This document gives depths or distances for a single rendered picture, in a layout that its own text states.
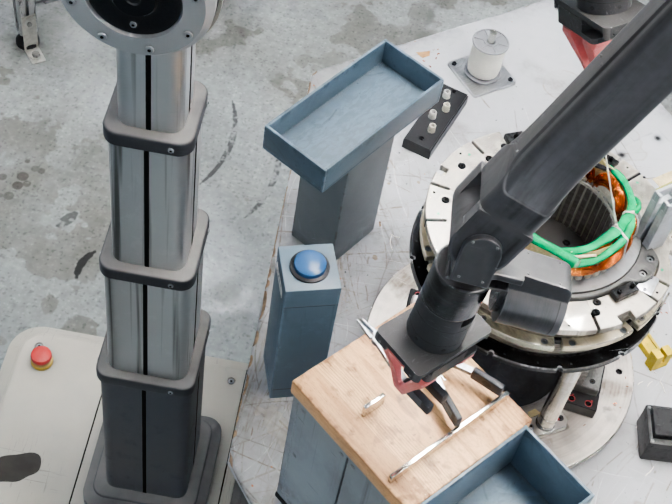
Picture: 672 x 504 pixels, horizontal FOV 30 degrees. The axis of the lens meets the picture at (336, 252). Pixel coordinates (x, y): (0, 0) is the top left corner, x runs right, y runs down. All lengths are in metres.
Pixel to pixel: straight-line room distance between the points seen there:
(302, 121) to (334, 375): 0.43
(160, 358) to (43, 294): 0.98
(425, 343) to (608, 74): 0.34
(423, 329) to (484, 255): 0.13
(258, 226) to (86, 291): 0.43
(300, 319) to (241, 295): 1.21
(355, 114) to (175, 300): 0.35
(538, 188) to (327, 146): 0.68
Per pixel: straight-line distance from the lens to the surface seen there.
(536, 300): 1.15
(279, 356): 1.64
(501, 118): 2.13
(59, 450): 2.29
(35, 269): 2.83
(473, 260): 1.09
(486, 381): 1.42
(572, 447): 1.76
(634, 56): 0.98
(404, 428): 1.40
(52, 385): 2.36
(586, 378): 1.78
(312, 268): 1.53
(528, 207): 1.06
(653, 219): 1.57
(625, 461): 1.80
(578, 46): 1.39
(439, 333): 1.18
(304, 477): 1.55
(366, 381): 1.43
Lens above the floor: 2.27
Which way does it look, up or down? 52 degrees down
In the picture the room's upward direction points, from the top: 11 degrees clockwise
